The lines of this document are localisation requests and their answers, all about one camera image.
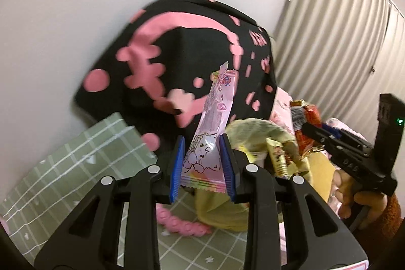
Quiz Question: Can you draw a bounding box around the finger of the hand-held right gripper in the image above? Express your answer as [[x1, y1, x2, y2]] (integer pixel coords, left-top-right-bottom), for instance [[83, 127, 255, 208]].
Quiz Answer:
[[321, 126, 374, 147], [300, 122, 397, 195]]

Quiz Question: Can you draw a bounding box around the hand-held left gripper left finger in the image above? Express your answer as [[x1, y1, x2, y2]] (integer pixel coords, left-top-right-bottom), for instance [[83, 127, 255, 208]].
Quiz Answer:
[[34, 135, 186, 270]]

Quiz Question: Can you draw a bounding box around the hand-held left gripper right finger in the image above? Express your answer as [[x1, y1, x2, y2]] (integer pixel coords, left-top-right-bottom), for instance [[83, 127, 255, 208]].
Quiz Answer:
[[219, 133, 368, 270]]

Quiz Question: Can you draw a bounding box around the red gold snack wrapper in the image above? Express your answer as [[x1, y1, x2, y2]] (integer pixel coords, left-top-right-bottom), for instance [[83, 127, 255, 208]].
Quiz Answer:
[[289, 99, 326, 157]]

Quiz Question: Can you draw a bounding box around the yellow plastic bag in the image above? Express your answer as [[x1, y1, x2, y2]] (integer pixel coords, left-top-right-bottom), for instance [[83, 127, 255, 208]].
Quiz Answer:
[[194, 118, 304, 233]]

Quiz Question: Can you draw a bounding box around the pink candy wrapper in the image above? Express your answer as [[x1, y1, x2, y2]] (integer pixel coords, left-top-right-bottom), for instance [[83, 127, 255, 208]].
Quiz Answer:
[[180, 61, 236, 194]]

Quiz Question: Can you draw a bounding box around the person's right hand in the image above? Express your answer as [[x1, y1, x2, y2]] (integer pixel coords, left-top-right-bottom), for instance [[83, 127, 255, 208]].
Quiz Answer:
[[334, 169, 388, 221]]

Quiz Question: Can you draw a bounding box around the yellow cushion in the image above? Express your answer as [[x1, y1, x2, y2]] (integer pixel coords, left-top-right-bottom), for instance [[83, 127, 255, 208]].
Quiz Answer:
[[304, 151, 337, 204]]

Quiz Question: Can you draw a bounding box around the small yellow packet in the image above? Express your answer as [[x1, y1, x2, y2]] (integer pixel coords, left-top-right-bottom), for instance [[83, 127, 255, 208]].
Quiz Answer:
[[266, 137, 290, 179]]

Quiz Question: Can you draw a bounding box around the pink beaded toy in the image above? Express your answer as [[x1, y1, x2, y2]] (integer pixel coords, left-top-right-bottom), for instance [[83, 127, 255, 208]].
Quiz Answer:
[[156, 203, 212, 237]]

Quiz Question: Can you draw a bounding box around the beige curtain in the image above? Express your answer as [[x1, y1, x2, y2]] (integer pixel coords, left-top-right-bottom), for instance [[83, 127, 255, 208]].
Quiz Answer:
[[274, 0, 405, 144]]

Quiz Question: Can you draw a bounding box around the green checked mat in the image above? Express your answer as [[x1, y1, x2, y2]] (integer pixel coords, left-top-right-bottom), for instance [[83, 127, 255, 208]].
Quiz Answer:
[[0, 112, 250, 270]]

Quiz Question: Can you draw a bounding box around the black pink printed cloth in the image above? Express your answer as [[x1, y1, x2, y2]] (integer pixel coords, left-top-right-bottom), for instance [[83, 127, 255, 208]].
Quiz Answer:
[[74, 0, 279, 157]]

